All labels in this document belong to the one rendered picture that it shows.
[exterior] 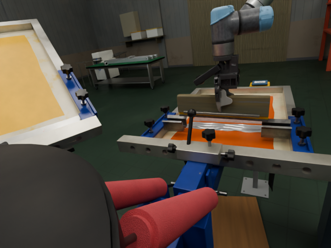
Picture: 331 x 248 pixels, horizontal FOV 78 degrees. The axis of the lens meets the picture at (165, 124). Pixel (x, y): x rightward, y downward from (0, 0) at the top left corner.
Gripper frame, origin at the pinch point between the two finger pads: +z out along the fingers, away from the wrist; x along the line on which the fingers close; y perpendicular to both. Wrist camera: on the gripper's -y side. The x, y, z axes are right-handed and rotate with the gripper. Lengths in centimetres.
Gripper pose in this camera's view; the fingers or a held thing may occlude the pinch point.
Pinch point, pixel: (219, 107)
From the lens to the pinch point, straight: 85.3
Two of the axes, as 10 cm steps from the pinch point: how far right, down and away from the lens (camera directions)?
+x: 4.2, -4.4, 8.0
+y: 9.0, 0.5, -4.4
